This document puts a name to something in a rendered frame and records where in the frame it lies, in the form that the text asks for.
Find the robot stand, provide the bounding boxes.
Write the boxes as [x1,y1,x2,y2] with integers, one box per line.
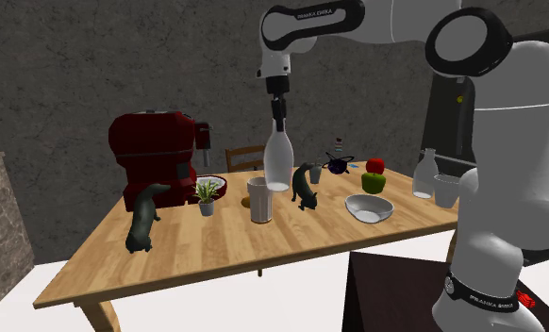
[341,251,549,332]

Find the dark animal figure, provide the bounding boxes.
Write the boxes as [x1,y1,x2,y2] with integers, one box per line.
[291,161,319,212]
[125,183,173,255]

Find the wooden table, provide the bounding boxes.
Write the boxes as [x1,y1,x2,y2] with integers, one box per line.
[32,161,461,332]

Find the wooden chair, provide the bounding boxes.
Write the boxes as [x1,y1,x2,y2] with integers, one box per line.
[225,144,267,174]

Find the white ribbed cup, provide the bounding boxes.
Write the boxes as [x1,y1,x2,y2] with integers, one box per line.
[246,176,275,224]

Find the green apple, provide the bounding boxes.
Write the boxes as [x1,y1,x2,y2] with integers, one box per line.
[360,172,388,195]

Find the plain white cup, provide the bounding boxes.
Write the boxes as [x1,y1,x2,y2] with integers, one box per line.
[433,174,461,209]

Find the marble stone counter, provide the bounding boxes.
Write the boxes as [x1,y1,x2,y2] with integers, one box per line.
[0,151,36,320]

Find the red bowl white inside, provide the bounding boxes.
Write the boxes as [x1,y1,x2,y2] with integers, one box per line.
[194,174,228,201]

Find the small potted green plant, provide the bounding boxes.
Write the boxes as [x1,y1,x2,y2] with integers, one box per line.
[192,179,221,218]

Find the clear squat glass bottle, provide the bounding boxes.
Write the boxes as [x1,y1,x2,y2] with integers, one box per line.
[412,147,440,200]

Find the dark purple round thing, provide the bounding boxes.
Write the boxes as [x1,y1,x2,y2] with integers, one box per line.
[324,152,356,175]

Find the red coffee machine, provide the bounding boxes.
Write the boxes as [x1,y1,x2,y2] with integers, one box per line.
[108,109,212,212]

